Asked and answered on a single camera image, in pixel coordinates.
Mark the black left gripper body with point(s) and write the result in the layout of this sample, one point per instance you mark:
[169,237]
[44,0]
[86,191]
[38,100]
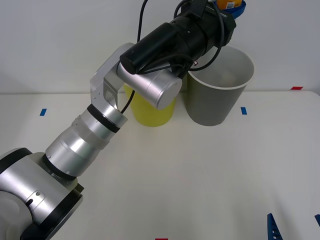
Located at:
[228,31]

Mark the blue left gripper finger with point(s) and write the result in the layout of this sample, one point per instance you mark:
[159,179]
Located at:
[237,12]

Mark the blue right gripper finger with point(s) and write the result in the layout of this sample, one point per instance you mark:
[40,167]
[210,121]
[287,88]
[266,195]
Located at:
[318,219]
[273,230]

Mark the orange yellow drink can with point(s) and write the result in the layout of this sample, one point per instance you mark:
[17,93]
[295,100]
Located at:
[228,3]

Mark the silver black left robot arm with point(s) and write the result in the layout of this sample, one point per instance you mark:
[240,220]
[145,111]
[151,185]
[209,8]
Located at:
[75,150]

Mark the grey plastic bin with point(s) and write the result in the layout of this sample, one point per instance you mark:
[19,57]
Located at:
[212,107]

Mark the yellow-green plastic bin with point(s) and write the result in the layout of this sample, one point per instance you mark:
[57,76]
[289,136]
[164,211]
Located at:
[150,117]

